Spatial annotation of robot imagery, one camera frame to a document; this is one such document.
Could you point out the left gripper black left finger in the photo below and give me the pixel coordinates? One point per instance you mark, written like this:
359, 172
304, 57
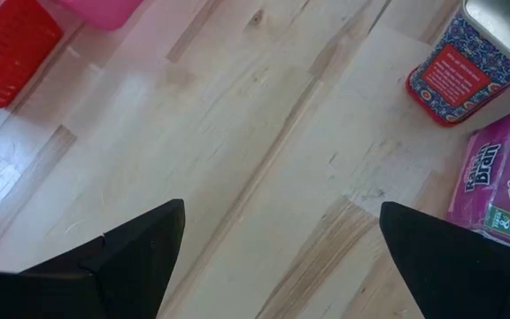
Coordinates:
104, 283

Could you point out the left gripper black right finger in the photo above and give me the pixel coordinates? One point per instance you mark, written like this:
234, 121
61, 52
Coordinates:
467, 279

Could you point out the purple Raisin Bran box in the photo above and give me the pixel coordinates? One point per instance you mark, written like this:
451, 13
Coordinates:
503, 177

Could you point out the patterned red blue box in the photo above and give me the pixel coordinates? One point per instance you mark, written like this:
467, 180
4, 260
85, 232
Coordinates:
454, 80

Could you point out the red plastic basket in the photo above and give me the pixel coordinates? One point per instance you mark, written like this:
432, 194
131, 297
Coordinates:
11, 53

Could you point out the pink plastic tray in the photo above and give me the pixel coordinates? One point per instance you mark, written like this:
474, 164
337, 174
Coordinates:
104, 13

